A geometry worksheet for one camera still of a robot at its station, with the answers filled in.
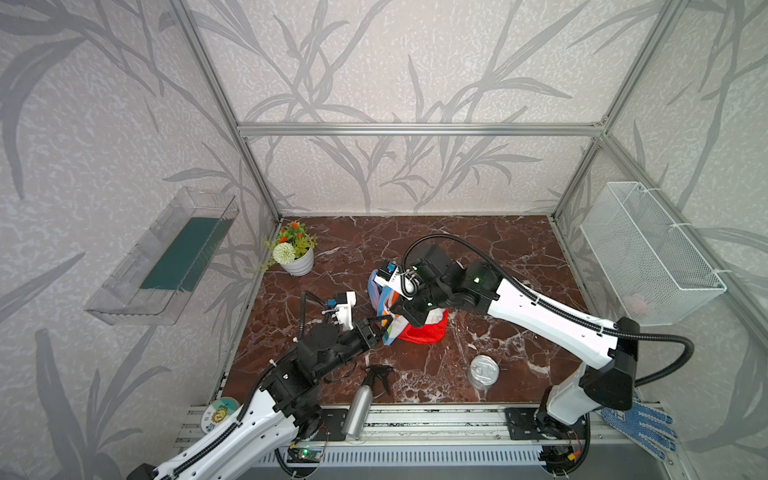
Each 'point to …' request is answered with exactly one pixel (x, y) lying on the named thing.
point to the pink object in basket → (636, 303)
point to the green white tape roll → (217, 411)
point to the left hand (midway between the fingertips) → (397, 315)
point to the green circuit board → (303, 455)
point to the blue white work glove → (646, 428)
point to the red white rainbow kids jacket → (396, 326)
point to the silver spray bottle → (360, 404)
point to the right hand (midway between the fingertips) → (393, 297)
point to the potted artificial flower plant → (293, 250)
